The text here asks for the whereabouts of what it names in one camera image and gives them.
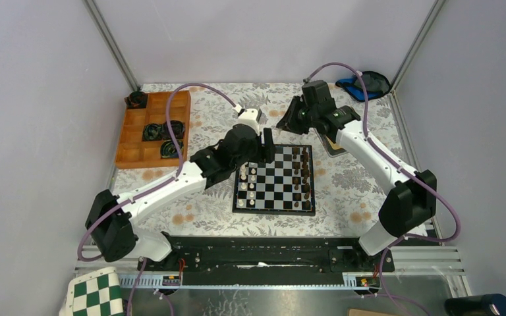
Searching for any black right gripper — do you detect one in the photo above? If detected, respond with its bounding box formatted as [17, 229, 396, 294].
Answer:
[275, 96, 318, 136]

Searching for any gold metal tin box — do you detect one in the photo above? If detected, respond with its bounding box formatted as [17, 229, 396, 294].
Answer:
[316, 132, 348, 158]

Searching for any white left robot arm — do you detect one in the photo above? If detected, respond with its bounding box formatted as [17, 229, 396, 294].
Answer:
[77, 124, 275, 271]

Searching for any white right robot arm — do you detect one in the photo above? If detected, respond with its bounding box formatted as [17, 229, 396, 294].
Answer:
[277, 80, 437, 271]

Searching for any black white chess board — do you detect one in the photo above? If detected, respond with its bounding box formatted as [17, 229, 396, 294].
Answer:
[233, 144, 316, 216]

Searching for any dark chess pieces row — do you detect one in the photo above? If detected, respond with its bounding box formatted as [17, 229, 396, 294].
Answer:
[292, 147, 312, 211]

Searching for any green white rolled chess mat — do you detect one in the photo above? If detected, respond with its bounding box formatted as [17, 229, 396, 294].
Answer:
[59, 267, 126, 316]

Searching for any floral white table mat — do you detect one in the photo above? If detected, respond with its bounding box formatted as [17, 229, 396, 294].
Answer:
[100, 82, 428, 238]

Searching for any blue black cloth bundle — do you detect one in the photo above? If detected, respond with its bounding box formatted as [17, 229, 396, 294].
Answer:
[335, 71, 391, 103]

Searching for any dark rolled cloth in tray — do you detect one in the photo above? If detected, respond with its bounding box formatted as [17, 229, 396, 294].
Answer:
[142, 120, 185, 142]

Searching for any orange wooden divided tray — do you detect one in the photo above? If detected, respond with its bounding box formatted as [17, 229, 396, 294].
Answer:
[115, 90, 191, 169]

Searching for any dark rolled cloth corner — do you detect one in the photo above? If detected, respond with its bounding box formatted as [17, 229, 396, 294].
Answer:
[125, 91, 148, 110]

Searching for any dark cylinder bottle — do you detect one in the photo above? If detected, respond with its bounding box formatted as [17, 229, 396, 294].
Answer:
[444, 294, 506, 316]

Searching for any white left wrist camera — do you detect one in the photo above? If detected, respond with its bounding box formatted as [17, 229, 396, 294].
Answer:
[238, 108, 262, 135]

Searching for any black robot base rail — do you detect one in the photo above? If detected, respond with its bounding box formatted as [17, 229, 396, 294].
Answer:
[138, 236, 395, 286]

